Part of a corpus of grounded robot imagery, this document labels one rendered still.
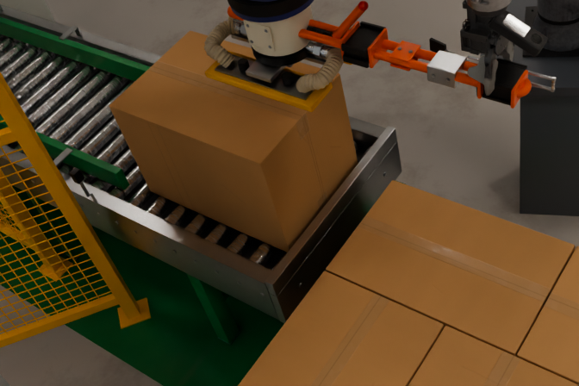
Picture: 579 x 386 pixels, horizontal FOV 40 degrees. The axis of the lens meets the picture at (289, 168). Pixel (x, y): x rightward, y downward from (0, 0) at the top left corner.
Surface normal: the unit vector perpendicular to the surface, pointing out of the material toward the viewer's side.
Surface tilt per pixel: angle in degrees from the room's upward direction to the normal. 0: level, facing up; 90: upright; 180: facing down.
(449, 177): 0
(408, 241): 0
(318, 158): 90
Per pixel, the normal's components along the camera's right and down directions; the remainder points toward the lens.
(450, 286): -0.20, -0.68
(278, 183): 0.80, 0.30
